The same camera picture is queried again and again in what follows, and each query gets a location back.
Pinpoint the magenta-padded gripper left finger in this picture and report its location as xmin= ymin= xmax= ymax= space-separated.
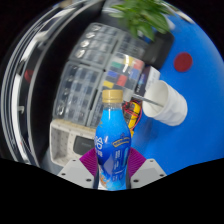
xmin=57 ymin=147 xmax=100 ymax=190

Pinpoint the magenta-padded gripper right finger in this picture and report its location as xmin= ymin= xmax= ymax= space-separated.
xmin=125 ymin=147 xmax=167 ymax=190

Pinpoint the blue drink bottle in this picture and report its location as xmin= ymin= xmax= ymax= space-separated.
xmin=94 ymin=89 xmax=132 ymax=192

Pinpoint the black zip case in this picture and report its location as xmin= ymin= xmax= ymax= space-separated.
xmin=72 ymin=134 xmax=96 ymax=156

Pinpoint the white perforated tray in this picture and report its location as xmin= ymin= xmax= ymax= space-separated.
xmin=49 ymin=119 xmax=98 ymax=168

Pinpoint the yellow multimeter with leads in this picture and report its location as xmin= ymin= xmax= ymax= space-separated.
xmin=122 ymin=99 xmax=144 ymax=138

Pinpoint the white stirring stick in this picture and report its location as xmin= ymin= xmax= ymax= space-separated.
xmin=124 ymin=93 xmax=164 ymax=108

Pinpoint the white paper cup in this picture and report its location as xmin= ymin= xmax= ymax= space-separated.
xmin=141 ymin=79 xmax=189 ymax=127

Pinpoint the black overhead shelf unit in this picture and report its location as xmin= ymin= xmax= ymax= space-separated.
xmin=0 ymin=0 xmax=108 ymax=168

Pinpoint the flat round red coaster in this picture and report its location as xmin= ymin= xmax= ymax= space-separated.
xmin=173 ymin=51 xmax=194 ymax=73

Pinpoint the plain black box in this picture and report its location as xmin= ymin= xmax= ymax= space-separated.
xmin=146 ymin=29 xmax=175 ymax=69

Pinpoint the green potted plant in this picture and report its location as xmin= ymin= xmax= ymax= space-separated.
xmin=108 ymin=0 xmax=173 ymax=41

